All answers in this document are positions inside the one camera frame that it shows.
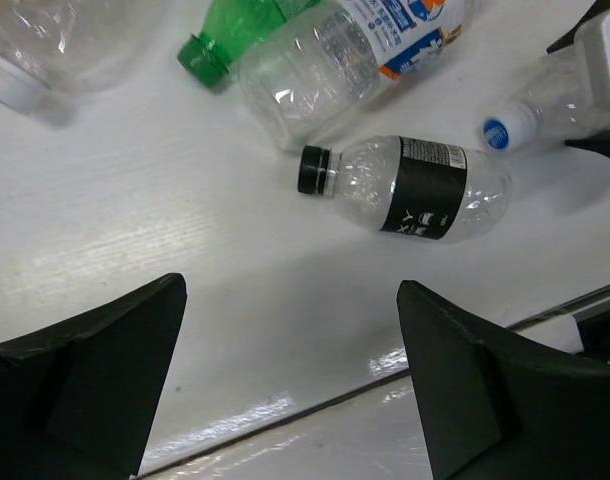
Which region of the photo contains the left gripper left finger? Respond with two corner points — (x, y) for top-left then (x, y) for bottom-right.
(0, 273), (187, 479)

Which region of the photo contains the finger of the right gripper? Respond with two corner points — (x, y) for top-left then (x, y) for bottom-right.
(546, 0), (608, 54)
(564, 130), (610, 159)

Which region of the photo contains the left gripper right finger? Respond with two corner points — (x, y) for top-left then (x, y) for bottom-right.
(397, 281), (610, 479)

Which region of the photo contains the clear bottle blue white cap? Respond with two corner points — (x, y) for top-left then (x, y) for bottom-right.
(481, 48), (610, 153)

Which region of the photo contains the clear bottle black label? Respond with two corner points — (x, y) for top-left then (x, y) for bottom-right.
(297, 136), (512, 243)

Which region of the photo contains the clear bottle blue white label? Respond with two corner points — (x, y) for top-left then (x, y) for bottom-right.
(238, 0), (482, 150)

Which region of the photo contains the green plastic bottle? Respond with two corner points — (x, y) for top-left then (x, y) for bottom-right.
(176, 0), (317, 89)

